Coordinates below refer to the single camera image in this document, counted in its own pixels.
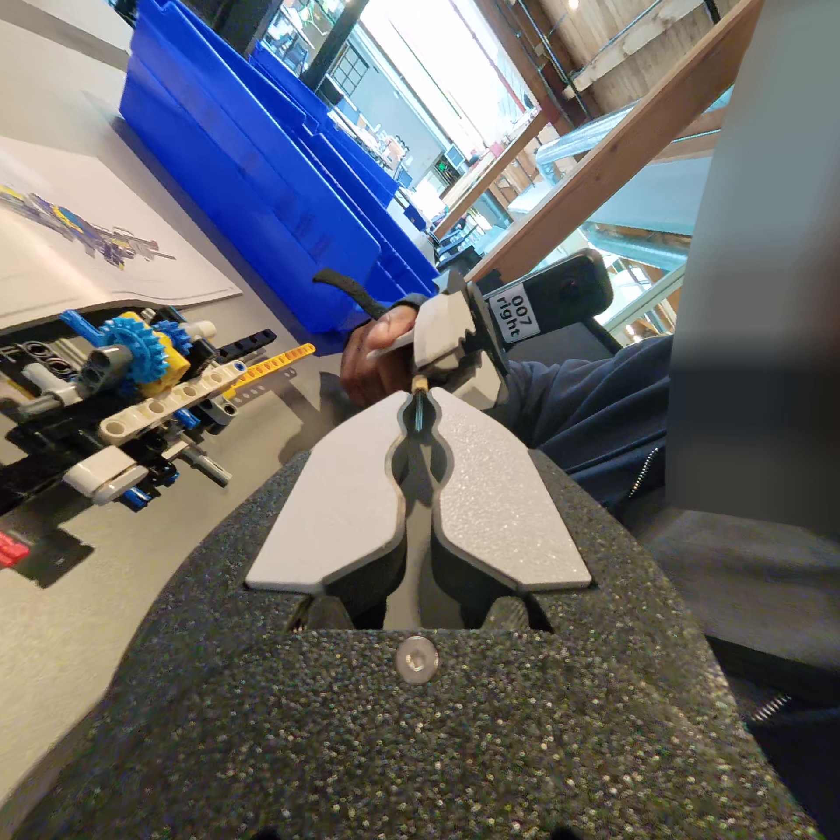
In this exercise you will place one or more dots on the blue plastic bin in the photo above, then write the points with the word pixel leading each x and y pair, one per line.
pixel 249 197
pixel 387 229

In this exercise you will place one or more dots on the person's right forearm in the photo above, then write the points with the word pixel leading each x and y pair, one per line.
pixel 577 413

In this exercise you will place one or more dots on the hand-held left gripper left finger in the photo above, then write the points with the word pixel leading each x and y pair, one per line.
pixel 328 505

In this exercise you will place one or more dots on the person's right hand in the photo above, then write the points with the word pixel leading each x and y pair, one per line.
pixel 374 377

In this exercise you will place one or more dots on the white printed instruction sheet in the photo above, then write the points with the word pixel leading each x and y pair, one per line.
pixel 131 216

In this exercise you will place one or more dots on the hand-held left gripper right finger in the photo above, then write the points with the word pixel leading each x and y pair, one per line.
pixel 512 505

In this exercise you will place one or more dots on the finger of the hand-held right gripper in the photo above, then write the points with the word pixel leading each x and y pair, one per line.
pixel 456 375
pixel 438 331

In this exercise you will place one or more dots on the lego vehicle model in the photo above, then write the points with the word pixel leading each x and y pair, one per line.
pixel 154 377

